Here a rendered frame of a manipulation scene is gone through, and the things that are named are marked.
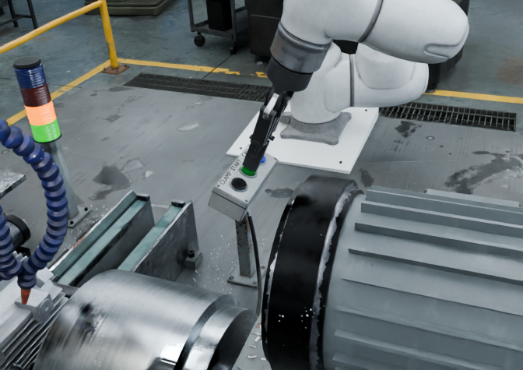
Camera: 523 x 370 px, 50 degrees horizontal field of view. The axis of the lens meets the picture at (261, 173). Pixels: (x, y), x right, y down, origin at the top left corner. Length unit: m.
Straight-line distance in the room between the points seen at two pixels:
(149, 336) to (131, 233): 0.64
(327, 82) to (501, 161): 0.53
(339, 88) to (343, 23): 0.76
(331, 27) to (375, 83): 0.76
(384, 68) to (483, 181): 0.40
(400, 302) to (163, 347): 0.29
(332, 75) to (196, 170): 0.47
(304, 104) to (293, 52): 0.76
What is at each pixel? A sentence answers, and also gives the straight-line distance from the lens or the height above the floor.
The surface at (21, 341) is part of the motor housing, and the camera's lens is 0.88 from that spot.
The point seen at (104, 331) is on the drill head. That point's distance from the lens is 0.67.
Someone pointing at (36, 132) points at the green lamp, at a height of 1.06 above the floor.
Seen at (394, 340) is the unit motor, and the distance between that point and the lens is 0.45.
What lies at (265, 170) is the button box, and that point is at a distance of 1.11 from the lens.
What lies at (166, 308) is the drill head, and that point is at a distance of 0.67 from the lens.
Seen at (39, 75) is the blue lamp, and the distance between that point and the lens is 1.35.
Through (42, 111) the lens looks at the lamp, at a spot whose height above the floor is 1.11.
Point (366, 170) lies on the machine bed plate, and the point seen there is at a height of 0.80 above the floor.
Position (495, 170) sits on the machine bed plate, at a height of 0.80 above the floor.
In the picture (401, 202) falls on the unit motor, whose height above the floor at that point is 1.36.
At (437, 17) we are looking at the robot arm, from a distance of 0.92.
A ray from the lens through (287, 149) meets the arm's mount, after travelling 1.68.
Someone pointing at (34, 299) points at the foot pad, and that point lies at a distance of 0.88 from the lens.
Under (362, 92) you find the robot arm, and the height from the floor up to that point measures 0.98.
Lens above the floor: 1.63
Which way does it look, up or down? 31 degrees down
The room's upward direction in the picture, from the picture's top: 3 degrees counter-clockwise
